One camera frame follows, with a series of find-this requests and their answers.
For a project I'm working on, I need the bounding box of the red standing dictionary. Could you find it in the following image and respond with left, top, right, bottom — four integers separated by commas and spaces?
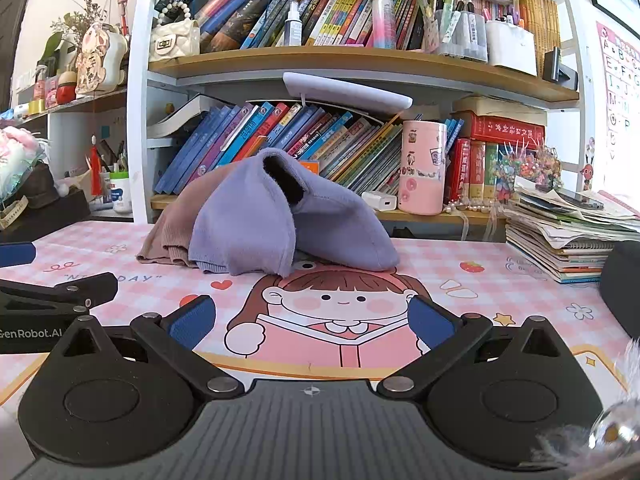
470, 140, 488, 201
445, 137, 473, 203

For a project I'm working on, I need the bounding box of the black mesh chair back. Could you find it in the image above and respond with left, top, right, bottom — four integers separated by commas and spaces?
599, 240, 640, 341

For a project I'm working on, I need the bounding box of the fluffy crystal ball charm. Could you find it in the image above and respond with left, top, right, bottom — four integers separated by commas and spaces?
532, 337, 640, 476

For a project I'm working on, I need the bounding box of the clear marker holder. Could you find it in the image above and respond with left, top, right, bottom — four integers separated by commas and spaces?
437, 0, 488, 63

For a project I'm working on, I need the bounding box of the row of leaning picture books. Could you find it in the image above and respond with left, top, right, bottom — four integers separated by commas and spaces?
154, 101, 466, 196

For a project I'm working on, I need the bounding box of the row of colourful paperback books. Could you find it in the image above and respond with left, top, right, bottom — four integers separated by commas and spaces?
192, 0, 426, 53

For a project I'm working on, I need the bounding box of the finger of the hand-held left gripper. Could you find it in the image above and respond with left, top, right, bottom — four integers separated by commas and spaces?
0, 272, 119, 318
0, 241, 37, 268

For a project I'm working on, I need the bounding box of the old beige book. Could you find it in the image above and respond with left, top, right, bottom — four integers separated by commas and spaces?
452, 96, 547, 116

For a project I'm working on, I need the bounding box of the pink sticker tumbler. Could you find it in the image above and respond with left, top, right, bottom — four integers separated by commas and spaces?
398, 120, 448, 216

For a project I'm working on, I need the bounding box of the cartoon wooden plaque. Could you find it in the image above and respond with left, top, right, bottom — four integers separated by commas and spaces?
75, 24, 128, 95

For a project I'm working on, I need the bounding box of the white side shelf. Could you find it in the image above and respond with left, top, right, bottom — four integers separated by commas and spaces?
12, 85, 132, 222

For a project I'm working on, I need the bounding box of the red wooden doll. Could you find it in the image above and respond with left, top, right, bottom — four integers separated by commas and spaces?
56, 71, 77, 106

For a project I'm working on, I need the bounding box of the pearl string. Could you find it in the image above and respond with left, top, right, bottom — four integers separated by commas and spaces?
445, 200, 506, 216

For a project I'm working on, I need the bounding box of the pink gradient bottle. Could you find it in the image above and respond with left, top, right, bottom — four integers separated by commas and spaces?
371, 0, 398, 50

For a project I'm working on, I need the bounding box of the thick red dictionary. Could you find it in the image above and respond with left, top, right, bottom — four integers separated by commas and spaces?
462, 111, 547, 150

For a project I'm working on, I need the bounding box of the dried flower bunch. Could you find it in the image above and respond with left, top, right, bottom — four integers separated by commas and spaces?
50, 0, 108, 41

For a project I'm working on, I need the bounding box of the pink-brown sweater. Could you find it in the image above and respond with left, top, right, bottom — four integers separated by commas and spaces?
136, 165, 236, 268

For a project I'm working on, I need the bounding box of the black box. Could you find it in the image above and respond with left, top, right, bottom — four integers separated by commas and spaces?
0, 190, 92, 243

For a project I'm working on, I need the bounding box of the white storage box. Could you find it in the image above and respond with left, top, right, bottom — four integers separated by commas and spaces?
485, 19, 538, 77

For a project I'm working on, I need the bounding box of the cartoon deer wall sticker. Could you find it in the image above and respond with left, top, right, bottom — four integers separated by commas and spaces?
580, 136, 598, 192

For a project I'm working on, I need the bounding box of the white lotion bottle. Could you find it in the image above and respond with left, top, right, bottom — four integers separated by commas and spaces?
110, 172, 132, 214

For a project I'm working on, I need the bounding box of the purple sweater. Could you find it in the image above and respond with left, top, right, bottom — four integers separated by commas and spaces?
189, 147, 401, 278

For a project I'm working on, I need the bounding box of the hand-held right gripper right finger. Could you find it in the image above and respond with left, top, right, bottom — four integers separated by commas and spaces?
376, 295, 573, 402

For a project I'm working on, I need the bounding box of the white spray bottle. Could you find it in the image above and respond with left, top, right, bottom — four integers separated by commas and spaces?
284, 1, 305, 47

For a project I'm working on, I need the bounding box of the row of yellow books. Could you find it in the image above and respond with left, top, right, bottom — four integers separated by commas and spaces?
517, 0, 562, 77

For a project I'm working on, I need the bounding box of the white quilted handbag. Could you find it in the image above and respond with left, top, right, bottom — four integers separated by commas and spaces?
150, 19, 201, 58

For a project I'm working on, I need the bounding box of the stack of books and papers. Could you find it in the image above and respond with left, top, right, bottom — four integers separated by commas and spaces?
505, 175, 640, 285

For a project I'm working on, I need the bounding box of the white wooden bookshelf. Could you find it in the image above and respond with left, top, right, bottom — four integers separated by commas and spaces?
125, 0, 596, 226

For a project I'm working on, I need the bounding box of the white charger plug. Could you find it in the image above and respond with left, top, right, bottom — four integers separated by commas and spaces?
361, 191, 398, 212

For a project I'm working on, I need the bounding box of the red tassel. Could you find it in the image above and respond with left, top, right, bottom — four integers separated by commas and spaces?
89, 132, 103, 196

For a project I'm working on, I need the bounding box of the white desk lamp bar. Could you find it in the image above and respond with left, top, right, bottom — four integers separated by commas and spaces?
282, 72, 415, 111

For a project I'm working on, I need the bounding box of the colourful bead ornament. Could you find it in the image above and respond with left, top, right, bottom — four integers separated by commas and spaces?
495, 142, 563, 193

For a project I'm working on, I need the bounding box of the dark smartphone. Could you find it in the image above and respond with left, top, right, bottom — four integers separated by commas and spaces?
537, 187, 606, 211

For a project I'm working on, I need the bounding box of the black desk device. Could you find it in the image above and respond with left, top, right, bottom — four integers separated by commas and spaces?
542, 47, 579, 86

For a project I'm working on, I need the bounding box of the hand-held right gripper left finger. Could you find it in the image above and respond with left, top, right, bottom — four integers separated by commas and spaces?
50, 295, 246, 402

